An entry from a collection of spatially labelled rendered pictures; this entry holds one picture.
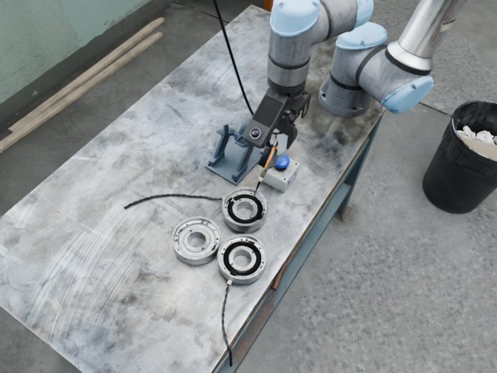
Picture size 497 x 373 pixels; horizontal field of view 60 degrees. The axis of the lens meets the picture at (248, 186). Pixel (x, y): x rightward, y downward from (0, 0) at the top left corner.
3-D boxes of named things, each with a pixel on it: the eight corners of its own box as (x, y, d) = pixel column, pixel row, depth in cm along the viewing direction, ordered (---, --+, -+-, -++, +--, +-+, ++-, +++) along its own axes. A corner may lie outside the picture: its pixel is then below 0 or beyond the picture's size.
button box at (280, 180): (284, 193, 104) (286, 181, 100) (259, 180, 106) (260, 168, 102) (300, 172, 108) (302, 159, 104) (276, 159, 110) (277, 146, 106)
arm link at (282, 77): (296, 75, 73) (257, 57, 75) (293, 95, 77) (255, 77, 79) (318, 53, 76) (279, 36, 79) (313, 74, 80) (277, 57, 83)
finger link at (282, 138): (301, 149, 97) (302, 118, 89) (287, 165, 94) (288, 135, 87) (289, 143, 98) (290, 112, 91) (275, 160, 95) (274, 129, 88)
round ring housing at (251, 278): (232, 235, 97) (232, 226, 94) (274, 254, 94) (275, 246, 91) (208, 273, 92) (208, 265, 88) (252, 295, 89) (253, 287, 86)
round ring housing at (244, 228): (275, 210, 101) (276, 200, 98) (251, 243, 96) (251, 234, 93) (238, 189, 104) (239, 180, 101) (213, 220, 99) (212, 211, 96)
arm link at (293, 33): (335, 1, 67) (291, 17, 64) (323, 59, 75) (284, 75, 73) (305, -22, 70) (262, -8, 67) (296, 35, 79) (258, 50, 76)
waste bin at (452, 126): (475, 233, 192) (528, 175, 157) (404, 198, 202) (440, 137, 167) (494, 182, 209) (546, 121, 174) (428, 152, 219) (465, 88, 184)
